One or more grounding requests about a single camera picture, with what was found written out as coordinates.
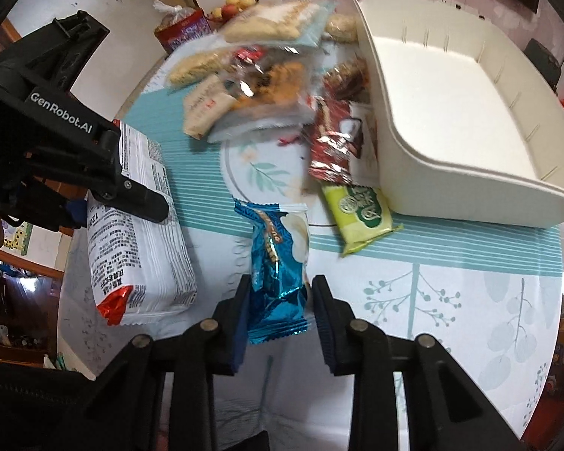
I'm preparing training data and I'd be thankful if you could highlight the blue foil snack packet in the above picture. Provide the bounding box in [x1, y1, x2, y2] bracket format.
[234, 200, 309, 345]

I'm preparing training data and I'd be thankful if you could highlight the white red snack packet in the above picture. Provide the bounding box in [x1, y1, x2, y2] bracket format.
[87, 122, 197, 326]

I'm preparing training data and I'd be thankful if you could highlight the green snack packet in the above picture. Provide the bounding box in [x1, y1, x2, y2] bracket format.
[321, 183, 403, 257]

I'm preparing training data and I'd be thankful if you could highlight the dark red chocolate packet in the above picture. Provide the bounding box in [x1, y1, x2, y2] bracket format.
[309, 98, 379, 188]

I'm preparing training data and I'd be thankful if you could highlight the large clear cracker bag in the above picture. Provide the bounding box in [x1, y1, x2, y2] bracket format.
[208, 0, 335, 144]

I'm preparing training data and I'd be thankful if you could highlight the clear puffed rice packet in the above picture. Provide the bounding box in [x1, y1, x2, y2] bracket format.
[325, 13, 358, 44]

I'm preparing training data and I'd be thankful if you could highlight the floral teal tablecloth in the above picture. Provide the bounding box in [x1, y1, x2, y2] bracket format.
[58, 68, 562, 434]

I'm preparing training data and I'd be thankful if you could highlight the red blue snack bag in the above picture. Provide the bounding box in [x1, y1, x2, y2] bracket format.
[153, 0, 213, 54]

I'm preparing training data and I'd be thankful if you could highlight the fruit bowl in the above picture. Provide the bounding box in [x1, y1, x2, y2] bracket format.
[208, 0, 259, 23]

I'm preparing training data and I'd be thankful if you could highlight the white plastic storage bin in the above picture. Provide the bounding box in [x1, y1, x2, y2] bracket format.
[355, 0, 564, 228]

